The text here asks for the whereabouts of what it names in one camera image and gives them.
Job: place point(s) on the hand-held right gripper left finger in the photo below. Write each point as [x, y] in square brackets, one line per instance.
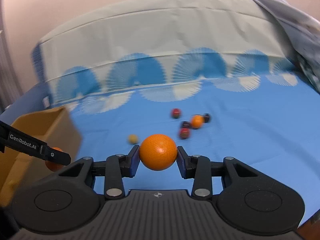
[135, 160]

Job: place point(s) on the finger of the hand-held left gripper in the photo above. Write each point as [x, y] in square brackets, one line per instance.
[25, 142]

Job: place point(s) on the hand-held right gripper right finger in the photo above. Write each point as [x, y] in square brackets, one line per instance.
[180, 163]

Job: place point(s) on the brown cardboard box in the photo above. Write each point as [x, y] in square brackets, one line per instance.
[37, 125]

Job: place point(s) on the small yellow plum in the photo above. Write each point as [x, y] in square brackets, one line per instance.
[132, 138]

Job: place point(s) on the large orange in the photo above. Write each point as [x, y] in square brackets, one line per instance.
[157, 152]

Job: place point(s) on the red cherry tomato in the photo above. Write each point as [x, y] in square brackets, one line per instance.
[184, 133]
[175, 113]

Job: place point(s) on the small orange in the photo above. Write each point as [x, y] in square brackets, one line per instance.
[52, 167]
[196, 121]

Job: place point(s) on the dark purple plum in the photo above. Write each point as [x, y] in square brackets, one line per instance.
[185, 124]
[207, 117]

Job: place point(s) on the blue fan-print bed sheet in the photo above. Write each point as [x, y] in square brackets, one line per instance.
[225, 142]

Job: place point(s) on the grey curtain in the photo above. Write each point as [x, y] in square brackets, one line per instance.
[7, 75]

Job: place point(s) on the grey blanket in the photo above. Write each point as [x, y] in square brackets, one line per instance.
[295, 30]

